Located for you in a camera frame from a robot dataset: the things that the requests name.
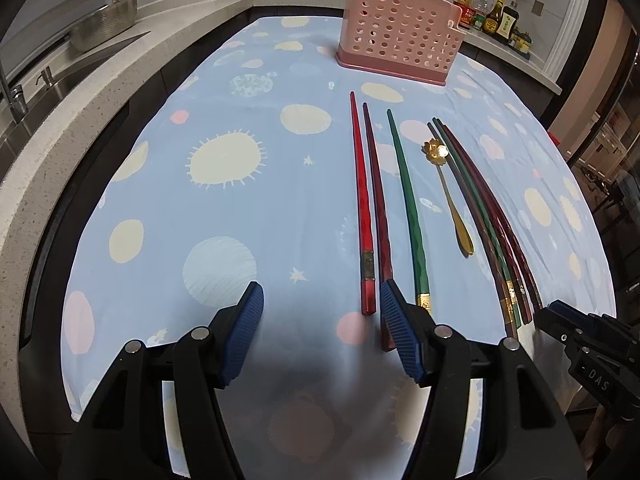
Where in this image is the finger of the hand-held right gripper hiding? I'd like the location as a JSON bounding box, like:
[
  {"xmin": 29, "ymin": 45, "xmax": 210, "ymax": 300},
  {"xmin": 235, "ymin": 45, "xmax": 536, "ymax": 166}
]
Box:
[{"xmin": 537, "ymin": 300, "xmax": 606, "ymax": 347}]

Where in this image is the pink perforated utensil basket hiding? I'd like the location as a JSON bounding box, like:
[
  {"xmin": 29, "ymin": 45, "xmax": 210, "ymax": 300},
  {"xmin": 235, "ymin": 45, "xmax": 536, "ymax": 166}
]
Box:
[{"xmin": 336, "ymin": 0, "xmax": 466, "ymax": 87}]

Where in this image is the blue dotted tablecloth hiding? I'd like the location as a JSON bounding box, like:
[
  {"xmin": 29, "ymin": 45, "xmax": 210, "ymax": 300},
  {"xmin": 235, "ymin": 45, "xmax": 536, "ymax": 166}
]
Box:
[{"xmin": 60, "ymin": 14, "xmax": 618, "ymax": 480}]

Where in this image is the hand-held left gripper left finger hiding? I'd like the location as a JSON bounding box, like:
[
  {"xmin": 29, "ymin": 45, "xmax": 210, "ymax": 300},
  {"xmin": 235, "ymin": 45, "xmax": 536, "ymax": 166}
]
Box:
[{"xmin": 60, "ymin": 281, "xmax": 265, "ymax": 480}]

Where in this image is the chrome faucet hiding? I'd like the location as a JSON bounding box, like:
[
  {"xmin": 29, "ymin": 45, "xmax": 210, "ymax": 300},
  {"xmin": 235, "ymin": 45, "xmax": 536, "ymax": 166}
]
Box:
[{"xmin": 0, "ymin": 60, "xmax": 28, "ymax": 126}]

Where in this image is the brown yellow-label sauce bottle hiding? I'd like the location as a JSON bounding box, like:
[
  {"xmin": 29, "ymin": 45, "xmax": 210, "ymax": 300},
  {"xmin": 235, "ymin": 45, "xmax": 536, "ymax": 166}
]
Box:
[{"xmin": 482, "ymin": 0, "xmax": 506, "ymax": 37}]

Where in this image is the dark red chopstick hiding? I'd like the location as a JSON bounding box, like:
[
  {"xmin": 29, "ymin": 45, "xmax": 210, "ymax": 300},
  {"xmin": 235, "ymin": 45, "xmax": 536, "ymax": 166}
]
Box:
[
  {"xmin": 442, "ymin": 127, "xmax": 537, "ymax": 317},
  {"xmin": 362, "ymin": 102, "xmax": 397, "ymax": 352},
  {"xmin": 439, "ymin": 119, "xmax": 544, "ymax": 311}
]

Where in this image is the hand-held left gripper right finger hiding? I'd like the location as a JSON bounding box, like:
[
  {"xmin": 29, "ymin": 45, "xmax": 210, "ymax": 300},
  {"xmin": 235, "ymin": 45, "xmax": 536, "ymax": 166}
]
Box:
[{"xmin": 379, "ymin": 279, "xmax": 588, "ymax": 480}]

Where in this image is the green chopstick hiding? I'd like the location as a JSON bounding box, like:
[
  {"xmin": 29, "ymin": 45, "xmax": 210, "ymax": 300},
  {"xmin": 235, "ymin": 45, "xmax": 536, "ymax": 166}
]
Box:
[
  {"xmin": 433, "ymin": 118, "xmax": 532, "ymax": 325},
  {"xmin": 386, "ymin": 109, "xmax": 433, "ymax": 316}
]

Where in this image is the steel kitchen sink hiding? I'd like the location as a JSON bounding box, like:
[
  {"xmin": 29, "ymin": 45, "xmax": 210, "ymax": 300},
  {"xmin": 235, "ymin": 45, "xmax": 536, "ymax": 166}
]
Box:
[{"xmin": 0, "ymin": 30, "xmax": 151, "ymax": 161}]

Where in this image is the gold flower spoon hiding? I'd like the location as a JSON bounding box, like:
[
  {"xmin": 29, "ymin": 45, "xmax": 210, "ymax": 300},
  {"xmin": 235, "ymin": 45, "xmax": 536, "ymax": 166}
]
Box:
[{"xmin": 423, "ymin": 139, "xmax": 475, "ymax": 257}]

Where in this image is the steel colander pot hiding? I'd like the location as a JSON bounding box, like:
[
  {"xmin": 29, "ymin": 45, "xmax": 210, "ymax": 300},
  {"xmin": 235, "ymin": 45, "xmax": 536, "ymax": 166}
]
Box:
[{"xmin": 67, "ymin": 0, "xmax": 142, "ymax": 53}]

